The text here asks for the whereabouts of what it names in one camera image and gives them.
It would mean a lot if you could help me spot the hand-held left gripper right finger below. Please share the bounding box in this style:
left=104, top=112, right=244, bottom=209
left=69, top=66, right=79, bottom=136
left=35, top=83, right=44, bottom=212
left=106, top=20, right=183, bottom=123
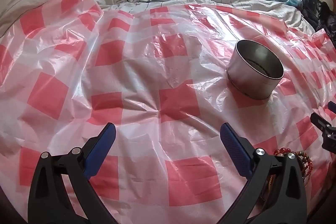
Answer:
left=218, top=123, right=307, bottom=224

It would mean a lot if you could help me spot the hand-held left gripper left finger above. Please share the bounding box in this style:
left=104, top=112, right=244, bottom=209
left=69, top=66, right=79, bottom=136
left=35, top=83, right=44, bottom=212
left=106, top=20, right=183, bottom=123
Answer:
left=28, top=122, right=117, bottom=224

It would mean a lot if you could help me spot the amber bead bracelet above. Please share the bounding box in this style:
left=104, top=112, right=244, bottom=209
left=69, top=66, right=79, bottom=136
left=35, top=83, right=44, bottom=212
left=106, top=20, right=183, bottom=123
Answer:
left=294, top=151, right=314, bottom=186

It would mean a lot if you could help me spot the round metal tin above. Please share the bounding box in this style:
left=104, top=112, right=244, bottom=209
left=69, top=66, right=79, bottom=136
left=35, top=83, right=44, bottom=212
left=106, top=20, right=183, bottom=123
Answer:
left=226, top=40, right=285, bottom=100

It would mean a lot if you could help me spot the red checkered plastic sheet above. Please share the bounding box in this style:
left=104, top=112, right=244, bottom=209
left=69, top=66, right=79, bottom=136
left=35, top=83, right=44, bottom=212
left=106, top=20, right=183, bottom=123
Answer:
left=0, top=0, right=336, bottom=224

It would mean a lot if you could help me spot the dark jacket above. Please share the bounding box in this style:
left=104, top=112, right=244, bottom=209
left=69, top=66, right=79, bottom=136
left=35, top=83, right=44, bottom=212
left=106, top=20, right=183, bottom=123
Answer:
left=299, top=0, right=336, bottom=46

